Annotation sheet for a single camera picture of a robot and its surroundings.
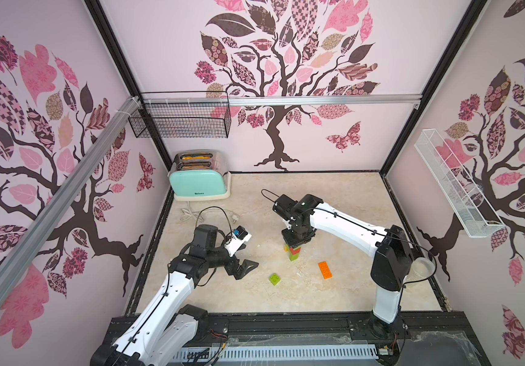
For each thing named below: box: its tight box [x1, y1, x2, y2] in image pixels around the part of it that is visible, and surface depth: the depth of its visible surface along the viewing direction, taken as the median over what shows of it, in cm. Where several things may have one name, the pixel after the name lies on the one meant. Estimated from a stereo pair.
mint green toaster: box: [167, 149, 232, 202], surface depth 105 cm
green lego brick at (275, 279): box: [268, 272, 282, 286], surface depth 85 cm
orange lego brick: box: [317, 260, 334, 280], surface depth 89 cm
